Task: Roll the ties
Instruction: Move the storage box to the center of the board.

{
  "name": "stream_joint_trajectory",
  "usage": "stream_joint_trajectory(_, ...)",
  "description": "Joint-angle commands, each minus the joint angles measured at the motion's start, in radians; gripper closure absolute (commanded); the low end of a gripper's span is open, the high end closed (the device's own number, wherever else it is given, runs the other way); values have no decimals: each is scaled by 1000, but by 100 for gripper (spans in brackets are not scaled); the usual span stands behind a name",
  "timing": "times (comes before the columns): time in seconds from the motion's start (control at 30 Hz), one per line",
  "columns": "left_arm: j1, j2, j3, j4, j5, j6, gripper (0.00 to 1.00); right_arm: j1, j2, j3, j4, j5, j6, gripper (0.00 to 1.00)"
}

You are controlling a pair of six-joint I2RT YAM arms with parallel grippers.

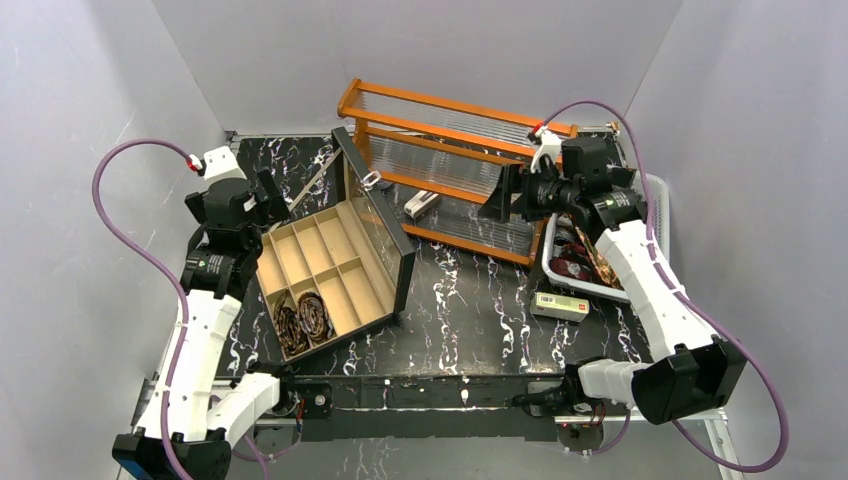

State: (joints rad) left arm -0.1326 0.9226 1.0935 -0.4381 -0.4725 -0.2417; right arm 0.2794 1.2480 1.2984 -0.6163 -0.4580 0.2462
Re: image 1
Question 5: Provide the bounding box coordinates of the rolled brown patterned tie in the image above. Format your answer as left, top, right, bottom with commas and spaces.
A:
297, 291, 332, 344

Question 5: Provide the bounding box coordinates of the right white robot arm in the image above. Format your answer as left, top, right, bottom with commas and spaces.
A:
479, 125, 747, 425

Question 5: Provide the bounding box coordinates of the black compartment tie box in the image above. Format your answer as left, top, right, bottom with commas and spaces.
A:
257, 128, 415, 364

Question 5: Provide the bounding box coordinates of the small white cardboard box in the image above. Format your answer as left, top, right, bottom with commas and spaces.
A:
530, 292, 590, 323

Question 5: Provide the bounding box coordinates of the yellow patterned tie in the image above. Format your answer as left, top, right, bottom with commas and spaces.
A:
574, 226, 622, 290

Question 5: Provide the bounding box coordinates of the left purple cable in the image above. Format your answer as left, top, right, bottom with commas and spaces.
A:
91, 138, 273, 480

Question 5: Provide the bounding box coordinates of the white stapler-like object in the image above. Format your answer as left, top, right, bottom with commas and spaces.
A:
403, 190, 441, 219

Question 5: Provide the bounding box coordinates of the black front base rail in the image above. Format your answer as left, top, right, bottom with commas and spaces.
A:
284, 374, 631, 444

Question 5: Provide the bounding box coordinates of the dark red tie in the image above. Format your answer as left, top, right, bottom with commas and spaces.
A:
549, 242, 599, 282

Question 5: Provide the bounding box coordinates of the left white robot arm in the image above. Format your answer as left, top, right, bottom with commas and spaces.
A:
104, 146, 289, 479

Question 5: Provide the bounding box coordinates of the orange wooden shelf rack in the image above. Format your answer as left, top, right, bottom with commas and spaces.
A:
337, 78, 543, 266

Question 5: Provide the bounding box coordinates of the white plastic basket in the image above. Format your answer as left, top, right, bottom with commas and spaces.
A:
541, 174, 671, 303

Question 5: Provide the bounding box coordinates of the rolled dark patterned tie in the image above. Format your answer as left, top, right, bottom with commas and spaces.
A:
271, 290, 309, 358

